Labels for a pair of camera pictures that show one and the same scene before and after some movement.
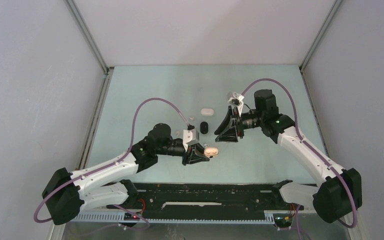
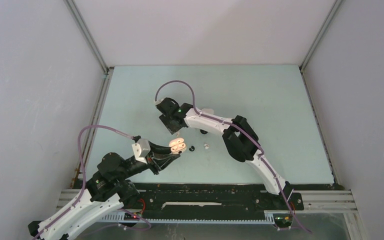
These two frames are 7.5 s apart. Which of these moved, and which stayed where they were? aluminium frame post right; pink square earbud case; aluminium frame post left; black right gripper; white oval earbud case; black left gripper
Moved: black right gripper; black left gripper; pink square earbud case
Stayed: aluminium frame post left; white oval earbud case; aluminium frame post right
